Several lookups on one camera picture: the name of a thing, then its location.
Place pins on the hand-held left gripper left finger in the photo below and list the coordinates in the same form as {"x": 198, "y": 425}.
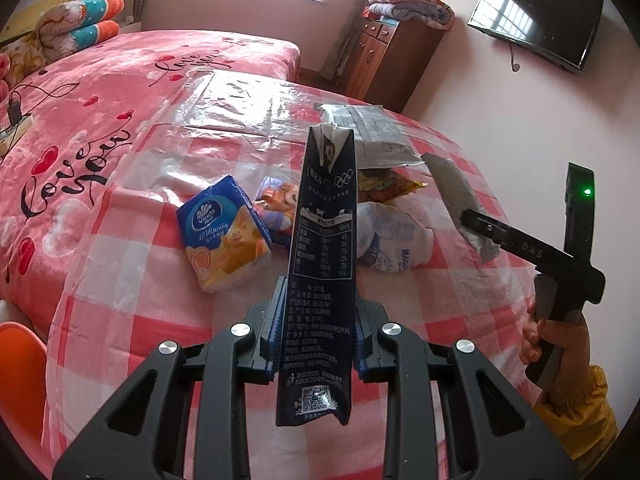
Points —
{"x": 272, "y": 332}

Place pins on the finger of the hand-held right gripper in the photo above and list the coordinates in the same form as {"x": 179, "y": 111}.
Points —
{"x": 520, "y": 242}

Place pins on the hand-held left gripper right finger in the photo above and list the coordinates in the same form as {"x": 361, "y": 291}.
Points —
{"x": 358, "y": 340}

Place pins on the silver foil wrapper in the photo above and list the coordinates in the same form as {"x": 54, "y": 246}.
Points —
{"x": 455, "y": 190}

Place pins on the dark blue milk carton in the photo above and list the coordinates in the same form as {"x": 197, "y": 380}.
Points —
{"x": 320, "y": 240}

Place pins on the crushed white plastic bottle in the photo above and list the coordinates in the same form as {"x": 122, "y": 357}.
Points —
{"x": 395, "y": 240}

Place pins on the orange plastic basin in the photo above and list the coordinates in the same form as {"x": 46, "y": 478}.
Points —
{"x": 20, "y": 385}

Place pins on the person's right forearm yellow sleeve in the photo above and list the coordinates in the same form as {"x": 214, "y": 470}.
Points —
{"x": 585, "y": 420}

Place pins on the person's right hand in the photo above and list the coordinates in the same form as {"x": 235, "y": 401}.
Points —
{"x": 572, "y": 345}

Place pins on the red white checkered tablecloth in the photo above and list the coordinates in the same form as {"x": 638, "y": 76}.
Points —
{"x": 165, "y": 350}

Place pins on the blue orange tissue pack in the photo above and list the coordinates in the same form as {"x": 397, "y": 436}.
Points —
{"x": 220, "y": 232}

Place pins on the cartoon print tissue pack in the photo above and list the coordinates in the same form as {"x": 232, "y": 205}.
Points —
{"x": 275, "y": 205}

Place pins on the yellow snack wrapper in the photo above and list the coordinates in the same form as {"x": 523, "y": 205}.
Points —
{"x": 385, "y": 187}

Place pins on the white printed paper packet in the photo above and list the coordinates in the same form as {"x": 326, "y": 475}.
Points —
{"x": 375, "y": 135}

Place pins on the clear plastic bag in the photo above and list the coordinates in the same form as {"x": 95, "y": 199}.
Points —
{"x": 240, "y": 105}

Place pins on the brown wooden cabinet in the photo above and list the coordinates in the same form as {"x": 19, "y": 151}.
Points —
{"x": 380, "y": 60}

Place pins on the folded pink grey quilt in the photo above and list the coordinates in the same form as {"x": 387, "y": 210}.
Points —
{"x": 410, "y": 5}

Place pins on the pink heart print bed blanket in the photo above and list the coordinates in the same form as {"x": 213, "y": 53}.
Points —
{"x": 100, "y": 110}

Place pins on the white power strip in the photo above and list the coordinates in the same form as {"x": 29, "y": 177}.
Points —
{"x": 15, "y": 132}

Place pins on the black charger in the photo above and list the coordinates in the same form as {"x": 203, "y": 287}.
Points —
{"x": 14, "y": 107}

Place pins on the rolled colourful cartoon quilt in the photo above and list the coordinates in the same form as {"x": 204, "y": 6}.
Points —
{"x": 80, "y": 22}

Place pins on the yellow floral pillow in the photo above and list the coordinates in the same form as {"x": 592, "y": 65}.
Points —
{"x": 22, "y": 62}

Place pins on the yellow headboard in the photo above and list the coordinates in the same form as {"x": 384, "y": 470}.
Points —
{"x": 30, "y": 17}

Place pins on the black wall television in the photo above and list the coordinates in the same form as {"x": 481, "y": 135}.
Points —
{"x": 535, "y": 15}

